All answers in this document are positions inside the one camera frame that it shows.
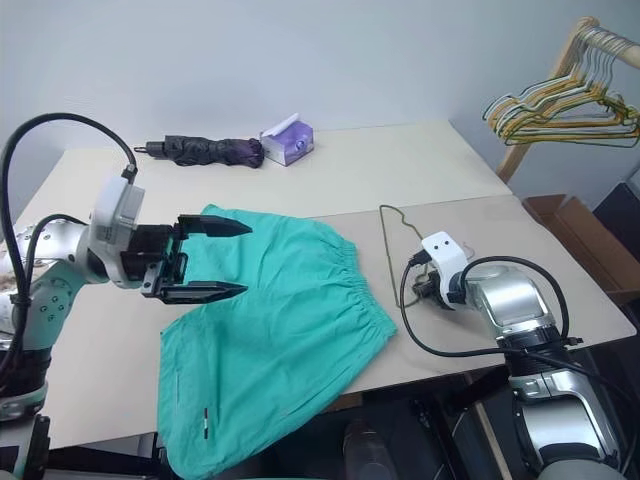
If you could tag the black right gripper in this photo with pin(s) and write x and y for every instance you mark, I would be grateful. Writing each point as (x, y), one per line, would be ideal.
(434, 290)

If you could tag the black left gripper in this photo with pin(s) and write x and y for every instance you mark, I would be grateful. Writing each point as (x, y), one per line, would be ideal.
(150, 250)

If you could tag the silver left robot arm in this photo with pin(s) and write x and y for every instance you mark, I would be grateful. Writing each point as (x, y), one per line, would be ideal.
(52, 250)

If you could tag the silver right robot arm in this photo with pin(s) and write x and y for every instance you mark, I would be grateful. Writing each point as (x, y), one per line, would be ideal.
(520, 300)

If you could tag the green shorts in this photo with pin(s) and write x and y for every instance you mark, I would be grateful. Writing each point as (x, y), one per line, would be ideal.
(280, 310)

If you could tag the folded black purple umbrella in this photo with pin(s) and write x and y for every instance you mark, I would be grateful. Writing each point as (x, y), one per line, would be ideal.
(210, 150)

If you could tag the purple tissue box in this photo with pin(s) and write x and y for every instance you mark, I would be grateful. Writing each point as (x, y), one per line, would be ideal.
(290, 144)

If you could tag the white tissue sheet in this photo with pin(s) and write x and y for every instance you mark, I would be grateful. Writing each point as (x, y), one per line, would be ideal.
(281, 125)

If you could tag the dark rounded shape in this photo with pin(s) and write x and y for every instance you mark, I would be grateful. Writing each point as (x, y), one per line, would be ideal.
(367, 450)

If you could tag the brown cardboard box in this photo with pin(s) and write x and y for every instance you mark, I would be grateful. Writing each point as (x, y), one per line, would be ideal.
(585, 235)

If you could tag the wooden clothes rack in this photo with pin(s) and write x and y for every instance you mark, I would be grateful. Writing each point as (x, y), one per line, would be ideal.
(530, 130)

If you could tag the black box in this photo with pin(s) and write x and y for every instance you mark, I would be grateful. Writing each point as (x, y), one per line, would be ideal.
(620, 210)

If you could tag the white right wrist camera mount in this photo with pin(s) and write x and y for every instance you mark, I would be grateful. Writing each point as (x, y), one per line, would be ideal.
(445, 250)

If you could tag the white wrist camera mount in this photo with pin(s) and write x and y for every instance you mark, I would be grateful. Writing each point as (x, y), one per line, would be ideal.
(445, 250)
(112, 210)

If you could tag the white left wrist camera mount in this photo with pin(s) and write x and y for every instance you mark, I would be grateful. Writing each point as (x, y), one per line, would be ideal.
(112, 210)

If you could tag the black table frame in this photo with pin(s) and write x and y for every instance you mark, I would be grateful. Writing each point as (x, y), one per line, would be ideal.
(450, 425)

